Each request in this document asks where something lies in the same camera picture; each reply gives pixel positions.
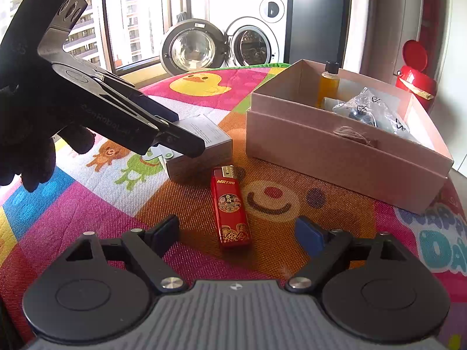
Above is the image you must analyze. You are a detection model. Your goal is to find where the pink cardboard box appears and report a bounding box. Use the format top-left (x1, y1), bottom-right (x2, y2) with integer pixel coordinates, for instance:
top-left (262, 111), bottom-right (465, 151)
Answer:
top-left (245, 59), bottom-right (455, 215)

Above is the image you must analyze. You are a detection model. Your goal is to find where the small white grey box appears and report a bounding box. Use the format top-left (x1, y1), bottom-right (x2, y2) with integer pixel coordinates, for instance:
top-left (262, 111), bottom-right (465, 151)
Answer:
top-left (142, 114), bottom-right (233, 185)

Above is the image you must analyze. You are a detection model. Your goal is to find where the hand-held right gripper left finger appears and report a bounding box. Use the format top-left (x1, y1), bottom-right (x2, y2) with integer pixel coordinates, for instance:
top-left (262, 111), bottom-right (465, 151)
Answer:
top-left (65, 214), bottom-right (187, 295)

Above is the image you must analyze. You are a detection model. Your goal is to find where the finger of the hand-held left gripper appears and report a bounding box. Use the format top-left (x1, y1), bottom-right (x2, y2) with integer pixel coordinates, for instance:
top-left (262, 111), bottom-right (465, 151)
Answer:
top-left (148, 117), bottom-right (207, 159)
top-left (98, 73), bottom-right (180, 123)

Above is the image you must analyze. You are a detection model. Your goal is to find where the window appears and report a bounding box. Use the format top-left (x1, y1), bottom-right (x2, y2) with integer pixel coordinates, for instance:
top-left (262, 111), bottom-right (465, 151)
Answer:
top-left (0, 0), bottom-right (172, 74)

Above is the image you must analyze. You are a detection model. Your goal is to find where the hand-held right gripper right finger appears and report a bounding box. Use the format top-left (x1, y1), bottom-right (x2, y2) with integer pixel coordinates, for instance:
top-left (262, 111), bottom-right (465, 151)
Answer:
top-left (285, 216), bottom-right (407, 294)

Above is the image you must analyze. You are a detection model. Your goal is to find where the red lighter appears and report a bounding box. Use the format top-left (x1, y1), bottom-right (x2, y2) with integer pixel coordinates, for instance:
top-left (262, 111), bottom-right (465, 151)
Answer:
top-left (210, 166), bottom-right (252, 250)

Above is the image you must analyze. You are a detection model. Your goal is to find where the red trash can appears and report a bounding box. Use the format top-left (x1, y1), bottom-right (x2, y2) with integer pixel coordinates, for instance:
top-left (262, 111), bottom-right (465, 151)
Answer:
top-left (395, 39), bottom-right (438, 112)

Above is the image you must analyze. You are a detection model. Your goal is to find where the white washing machine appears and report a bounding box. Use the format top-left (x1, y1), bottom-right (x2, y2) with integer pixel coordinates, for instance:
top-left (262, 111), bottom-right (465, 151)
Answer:
top-left (159, 0), bottom-right (294, 77)

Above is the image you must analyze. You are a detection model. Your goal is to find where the person's left hand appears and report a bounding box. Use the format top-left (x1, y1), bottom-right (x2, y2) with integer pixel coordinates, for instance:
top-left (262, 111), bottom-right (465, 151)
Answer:
top-left (0, 82), bottom-right (96, 193)

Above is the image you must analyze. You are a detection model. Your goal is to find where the clear plastic bag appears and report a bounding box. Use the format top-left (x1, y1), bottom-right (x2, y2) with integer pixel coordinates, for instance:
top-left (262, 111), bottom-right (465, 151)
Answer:
top-left (334, 87), bottom-right (411, 134)

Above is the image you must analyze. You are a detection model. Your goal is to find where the amber bottle with black cap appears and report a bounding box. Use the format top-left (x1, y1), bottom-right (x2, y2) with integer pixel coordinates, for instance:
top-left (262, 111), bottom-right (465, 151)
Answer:
top-left (317, 61), bottom-right (340, 109)

